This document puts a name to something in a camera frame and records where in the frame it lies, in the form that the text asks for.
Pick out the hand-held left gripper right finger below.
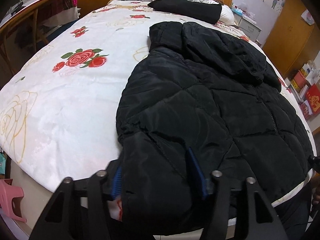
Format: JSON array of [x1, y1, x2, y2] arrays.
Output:
[[186, 147, 289, 240]]

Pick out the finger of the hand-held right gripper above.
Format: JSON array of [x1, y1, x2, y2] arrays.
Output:
[[308, 155, 320, 174]]

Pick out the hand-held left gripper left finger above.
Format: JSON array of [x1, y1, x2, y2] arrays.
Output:
[[30, 160, 123, 240]]

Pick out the black puffer jacket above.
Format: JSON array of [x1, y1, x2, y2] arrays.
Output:
[[115, 21, 315, 232]]

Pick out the pile of gift boxes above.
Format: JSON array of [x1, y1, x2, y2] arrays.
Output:
[[287, 60, 320, 120]]

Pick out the white floral blanket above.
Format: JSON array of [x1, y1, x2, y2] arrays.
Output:
[[0, 0, 313, 225]]

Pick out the pink plastic stool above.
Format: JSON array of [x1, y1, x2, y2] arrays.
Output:
[[0, 179, 27, 223]]

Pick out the white plastic bag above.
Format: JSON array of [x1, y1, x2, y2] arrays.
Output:
[[300, 9, 315, 26]]

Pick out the grey nightstand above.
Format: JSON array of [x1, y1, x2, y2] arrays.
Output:
[[237, 15, 262, 43]]

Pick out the black folded cloth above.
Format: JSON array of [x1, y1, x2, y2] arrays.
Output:
[[147, 0, 223, 25]]

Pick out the pink plastic bags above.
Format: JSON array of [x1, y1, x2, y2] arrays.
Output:
[[231, 1, 258, 21]]

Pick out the red plaid cloth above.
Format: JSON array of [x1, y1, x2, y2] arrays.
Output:
[[37, 0, 80, 28]]

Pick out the wooden chair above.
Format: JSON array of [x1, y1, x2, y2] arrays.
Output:
[[0, 0, 79, 68]]

